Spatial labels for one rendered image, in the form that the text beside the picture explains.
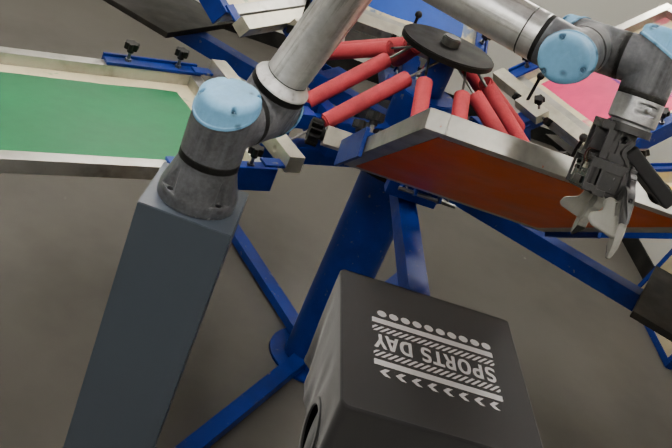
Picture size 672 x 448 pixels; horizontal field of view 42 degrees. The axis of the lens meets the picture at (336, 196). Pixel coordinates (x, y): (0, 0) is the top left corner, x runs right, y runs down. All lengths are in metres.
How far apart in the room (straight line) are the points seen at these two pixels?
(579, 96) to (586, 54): 2.19
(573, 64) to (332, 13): 0.49
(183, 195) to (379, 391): 0.57
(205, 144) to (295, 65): 0.22
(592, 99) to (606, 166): 2.06
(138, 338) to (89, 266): 1.72
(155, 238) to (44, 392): 1.37
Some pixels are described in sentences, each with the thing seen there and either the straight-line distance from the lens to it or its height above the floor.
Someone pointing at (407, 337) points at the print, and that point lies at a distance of 2.02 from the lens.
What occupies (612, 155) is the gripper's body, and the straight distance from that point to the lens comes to 1.43.
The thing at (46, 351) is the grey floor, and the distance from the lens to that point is 3.09.
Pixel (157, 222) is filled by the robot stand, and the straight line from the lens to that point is 1.64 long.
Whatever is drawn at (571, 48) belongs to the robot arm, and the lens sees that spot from 1.28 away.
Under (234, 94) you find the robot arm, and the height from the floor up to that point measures 1.43.
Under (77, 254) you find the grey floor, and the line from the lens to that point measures 3.54.
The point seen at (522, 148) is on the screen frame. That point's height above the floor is 1.55.
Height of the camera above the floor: 2.04
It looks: 26 degrees down
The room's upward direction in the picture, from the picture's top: 23 degrees clockwise
